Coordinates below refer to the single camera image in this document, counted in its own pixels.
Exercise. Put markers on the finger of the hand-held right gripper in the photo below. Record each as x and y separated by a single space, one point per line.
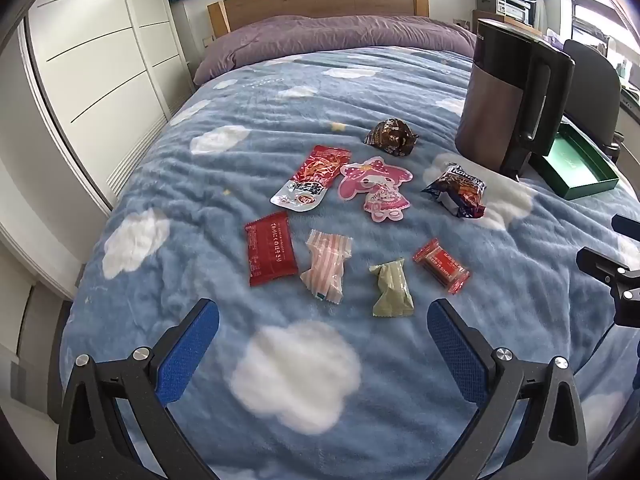
600 262
627 224

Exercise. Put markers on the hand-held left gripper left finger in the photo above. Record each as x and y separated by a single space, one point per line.
187 355

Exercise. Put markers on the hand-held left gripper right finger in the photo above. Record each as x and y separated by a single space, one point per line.
457 355

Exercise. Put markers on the green box tray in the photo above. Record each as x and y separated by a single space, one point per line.
570 160

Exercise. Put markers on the small red clear-ended candy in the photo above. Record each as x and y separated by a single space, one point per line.
440 265

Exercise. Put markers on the pale green candy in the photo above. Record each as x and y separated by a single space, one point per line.
392 290

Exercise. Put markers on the dark red square snack packet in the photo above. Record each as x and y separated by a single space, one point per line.
270 252

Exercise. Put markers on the pink striped candy wrapper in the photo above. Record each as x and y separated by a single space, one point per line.
325 265

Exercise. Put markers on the pink cartoon character snack packet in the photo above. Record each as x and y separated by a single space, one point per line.
375 185

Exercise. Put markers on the red and white snack pouch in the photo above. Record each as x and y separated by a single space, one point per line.
315 170

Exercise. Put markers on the brown chocolate snack packet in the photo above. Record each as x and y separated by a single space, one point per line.
392 137

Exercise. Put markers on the dark grey chair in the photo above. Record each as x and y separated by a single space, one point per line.
595 90

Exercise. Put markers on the black and copper electric kettle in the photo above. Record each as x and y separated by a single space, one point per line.
495 110

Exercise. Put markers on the wooden drawer cabinet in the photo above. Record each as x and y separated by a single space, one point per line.
520 24

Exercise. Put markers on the white printer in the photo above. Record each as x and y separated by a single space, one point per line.
505 7

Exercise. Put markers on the blue cloud-print blanket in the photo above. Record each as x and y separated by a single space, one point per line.
250 110

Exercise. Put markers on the white wardrobe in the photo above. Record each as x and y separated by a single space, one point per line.
100 60

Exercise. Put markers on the purple pillow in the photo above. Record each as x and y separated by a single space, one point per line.
325 32

